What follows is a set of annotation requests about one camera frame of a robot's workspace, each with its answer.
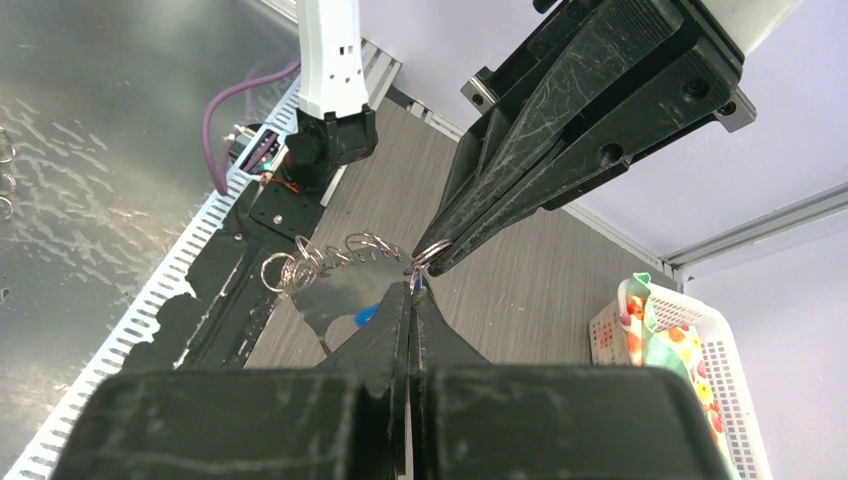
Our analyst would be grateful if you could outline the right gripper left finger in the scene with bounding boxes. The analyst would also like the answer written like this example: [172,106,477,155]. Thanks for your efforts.
[54,282,410,479]

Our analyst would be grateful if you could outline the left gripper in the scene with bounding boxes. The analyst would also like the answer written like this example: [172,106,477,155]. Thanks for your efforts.
[411,0,759,278]

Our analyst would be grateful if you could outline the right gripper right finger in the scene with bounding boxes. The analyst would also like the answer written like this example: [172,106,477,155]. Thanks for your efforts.
[409,290,728,479]

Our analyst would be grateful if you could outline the blue tagged key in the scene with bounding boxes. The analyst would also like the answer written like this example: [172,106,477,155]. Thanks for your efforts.
[354,267,427,329]

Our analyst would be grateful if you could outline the metal key organizer plate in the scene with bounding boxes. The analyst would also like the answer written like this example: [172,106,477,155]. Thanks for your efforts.
[260,230,452,355]

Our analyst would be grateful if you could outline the floral cloth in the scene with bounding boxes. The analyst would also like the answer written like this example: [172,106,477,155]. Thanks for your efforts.
[617,273,739,479]

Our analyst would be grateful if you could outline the white plastic basket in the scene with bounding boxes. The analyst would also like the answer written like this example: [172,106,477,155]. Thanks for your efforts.
[588,273,772,479]

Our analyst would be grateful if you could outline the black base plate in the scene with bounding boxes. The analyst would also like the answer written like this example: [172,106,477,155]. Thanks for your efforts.
[123,171,324,371]

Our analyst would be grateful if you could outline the white cable duct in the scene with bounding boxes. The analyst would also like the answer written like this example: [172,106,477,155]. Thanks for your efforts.
[2,40,402,479]

